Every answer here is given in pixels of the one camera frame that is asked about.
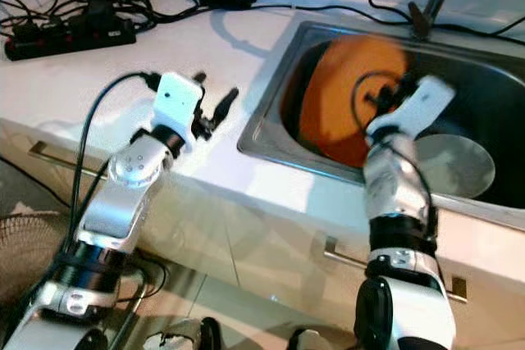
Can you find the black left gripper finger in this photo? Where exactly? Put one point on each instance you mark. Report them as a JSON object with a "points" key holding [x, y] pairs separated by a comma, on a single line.
{"points": [[224, 104]]}

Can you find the orange plastic plate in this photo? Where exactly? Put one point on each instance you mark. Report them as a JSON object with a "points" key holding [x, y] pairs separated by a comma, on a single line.
{"points": [[332, 96]]}

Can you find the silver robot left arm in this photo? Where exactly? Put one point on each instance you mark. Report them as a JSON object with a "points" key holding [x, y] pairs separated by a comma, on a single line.
{"points": [[123, 202]]}

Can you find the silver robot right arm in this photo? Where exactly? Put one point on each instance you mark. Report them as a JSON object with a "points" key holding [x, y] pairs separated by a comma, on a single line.
{"points": [[390, 186]]}

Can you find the stainless steel sink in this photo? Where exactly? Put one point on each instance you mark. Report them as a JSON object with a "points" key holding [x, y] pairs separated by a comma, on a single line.
{"points": [[484, 79]]}

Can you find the translucent white bowl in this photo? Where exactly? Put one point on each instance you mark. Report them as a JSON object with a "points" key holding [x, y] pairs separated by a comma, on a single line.
{"points": [[459, 170]]}

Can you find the black power strip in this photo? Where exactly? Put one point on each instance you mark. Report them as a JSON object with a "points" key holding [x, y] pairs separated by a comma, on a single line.
{"points": [[70, 38]]}

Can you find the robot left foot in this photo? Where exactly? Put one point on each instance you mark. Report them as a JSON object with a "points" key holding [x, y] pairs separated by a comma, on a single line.
{"points": [[180, 336]]}

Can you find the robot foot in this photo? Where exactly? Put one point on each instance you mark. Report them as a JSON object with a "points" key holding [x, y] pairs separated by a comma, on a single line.
{"points": [[180, 336], [308, 342]]}

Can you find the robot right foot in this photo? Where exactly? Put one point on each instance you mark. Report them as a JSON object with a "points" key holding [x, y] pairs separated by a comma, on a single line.
{"points": [[308, 342]]}

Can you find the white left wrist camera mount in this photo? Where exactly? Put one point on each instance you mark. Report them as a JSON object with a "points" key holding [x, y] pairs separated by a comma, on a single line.
{"points": [[180, 104]]}

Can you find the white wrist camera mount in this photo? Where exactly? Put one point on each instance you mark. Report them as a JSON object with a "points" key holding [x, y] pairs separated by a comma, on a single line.
{"points": [[422, 104], [180, 104]]}

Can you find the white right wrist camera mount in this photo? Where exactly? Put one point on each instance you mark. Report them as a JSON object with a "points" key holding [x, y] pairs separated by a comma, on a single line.
{"points": [[422, 104]]}

